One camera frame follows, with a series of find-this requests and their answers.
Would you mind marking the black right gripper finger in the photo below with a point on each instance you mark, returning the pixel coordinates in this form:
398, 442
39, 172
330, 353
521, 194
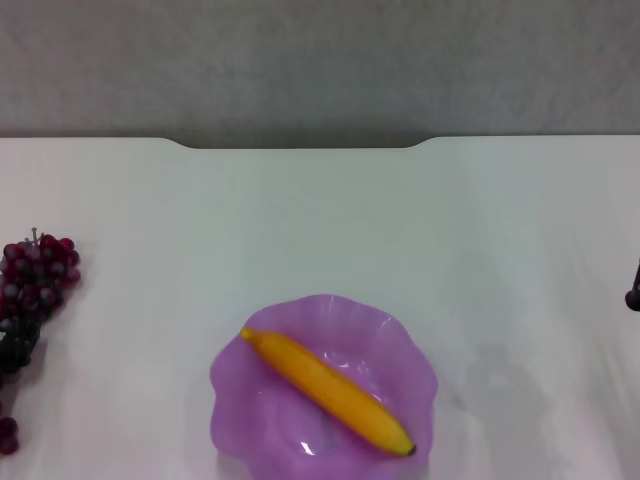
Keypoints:
635, 297

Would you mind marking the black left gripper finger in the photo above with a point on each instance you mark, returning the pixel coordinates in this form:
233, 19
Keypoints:
17, 347

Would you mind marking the dark red grape bunch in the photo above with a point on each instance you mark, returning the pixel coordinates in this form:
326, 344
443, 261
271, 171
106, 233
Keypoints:
37, 280

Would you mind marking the yellow banana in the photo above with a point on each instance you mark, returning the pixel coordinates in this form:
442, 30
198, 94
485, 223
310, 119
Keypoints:
325, 380

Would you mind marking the purple wavy plastic bowl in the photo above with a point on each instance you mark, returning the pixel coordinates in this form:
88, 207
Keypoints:
260, 415

